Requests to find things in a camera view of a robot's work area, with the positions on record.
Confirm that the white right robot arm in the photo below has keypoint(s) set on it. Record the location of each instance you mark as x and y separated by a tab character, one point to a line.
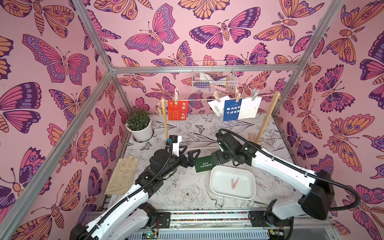
316	190

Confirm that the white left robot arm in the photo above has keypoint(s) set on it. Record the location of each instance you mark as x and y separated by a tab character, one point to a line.
133	211

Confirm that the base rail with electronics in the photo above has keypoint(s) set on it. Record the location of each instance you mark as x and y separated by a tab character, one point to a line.
216	225

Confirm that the aluminium frame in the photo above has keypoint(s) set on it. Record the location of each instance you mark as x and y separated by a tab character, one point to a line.
60	98

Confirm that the green postcard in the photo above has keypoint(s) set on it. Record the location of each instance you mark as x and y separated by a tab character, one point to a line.
199	166

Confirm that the beige work glove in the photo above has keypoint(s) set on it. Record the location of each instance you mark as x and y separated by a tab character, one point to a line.
122	176

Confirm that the blue postcard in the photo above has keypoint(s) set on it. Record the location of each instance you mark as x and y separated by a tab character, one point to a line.
231	110

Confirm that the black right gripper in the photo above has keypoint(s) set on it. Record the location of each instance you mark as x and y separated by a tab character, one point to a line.
223	150

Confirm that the plain white postcard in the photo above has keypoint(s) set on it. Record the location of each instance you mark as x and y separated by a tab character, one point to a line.
249	108

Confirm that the white plastic tray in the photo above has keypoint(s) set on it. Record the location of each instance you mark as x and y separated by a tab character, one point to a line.
220	183

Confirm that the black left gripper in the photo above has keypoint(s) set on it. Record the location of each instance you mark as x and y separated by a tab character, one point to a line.
189	162

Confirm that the potted green plant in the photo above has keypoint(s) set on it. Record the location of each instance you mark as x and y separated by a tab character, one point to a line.
139	123

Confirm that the grey clothespin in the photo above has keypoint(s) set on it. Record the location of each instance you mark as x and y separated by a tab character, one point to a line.
255	94

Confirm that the white wire basket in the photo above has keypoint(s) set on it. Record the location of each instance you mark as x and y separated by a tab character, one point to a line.
210	76

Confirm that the wooden string rack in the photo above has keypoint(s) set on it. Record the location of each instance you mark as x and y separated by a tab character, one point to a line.
276	96

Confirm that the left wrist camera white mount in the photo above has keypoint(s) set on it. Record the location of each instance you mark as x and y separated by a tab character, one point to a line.
174	142

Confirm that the red postcard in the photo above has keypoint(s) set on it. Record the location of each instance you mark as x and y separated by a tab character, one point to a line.
178	111

